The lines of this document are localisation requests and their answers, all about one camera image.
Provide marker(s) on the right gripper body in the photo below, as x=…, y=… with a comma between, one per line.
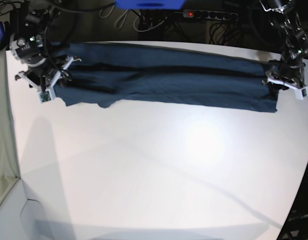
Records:
x=43, y=77

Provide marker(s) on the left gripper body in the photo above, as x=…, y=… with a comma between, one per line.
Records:
x=286, y=76

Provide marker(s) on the dark blue t-shirt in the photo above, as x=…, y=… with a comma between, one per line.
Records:
x=108, y=73

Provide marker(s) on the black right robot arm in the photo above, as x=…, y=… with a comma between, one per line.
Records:
x=31, y=46

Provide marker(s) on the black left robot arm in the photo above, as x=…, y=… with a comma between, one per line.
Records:
x=283, y=16

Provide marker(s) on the blue cylinder object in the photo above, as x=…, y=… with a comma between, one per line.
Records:
x=2, y=32

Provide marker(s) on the grey-green fabric curtain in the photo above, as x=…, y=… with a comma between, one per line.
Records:
x=9, y=168

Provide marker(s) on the blue plastic bin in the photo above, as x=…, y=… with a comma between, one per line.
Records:
x=149, y=4

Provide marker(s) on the black power strip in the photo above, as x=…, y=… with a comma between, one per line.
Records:
x=210, y=15

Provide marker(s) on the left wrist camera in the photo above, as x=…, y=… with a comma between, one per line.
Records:
x=301, y=93

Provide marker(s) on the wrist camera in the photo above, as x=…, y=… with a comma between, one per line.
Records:
x=301, y=93
x=46, y=96

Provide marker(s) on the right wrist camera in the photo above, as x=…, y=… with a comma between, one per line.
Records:
x=46, y=96

